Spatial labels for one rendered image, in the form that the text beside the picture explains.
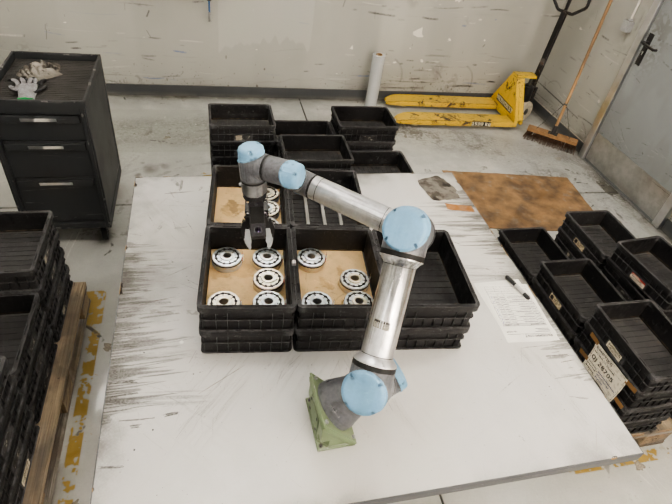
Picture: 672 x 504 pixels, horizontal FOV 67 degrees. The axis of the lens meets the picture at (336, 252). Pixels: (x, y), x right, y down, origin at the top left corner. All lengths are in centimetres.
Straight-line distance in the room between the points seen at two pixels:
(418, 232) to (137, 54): 391
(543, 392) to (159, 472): 122
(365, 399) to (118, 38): 404
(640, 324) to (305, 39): 350
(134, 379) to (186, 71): 356
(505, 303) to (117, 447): 145
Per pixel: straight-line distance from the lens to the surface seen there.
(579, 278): 299
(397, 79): 522
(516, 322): 207
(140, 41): 483
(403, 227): 125
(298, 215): 208
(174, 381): 169
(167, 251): 211
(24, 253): 257
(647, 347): 263
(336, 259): 189
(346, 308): 159
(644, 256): 316
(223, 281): 178
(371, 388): 129
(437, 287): 188
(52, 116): 287
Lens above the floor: 208
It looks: 41 degrees down
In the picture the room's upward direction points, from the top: 9 degrees clockwise
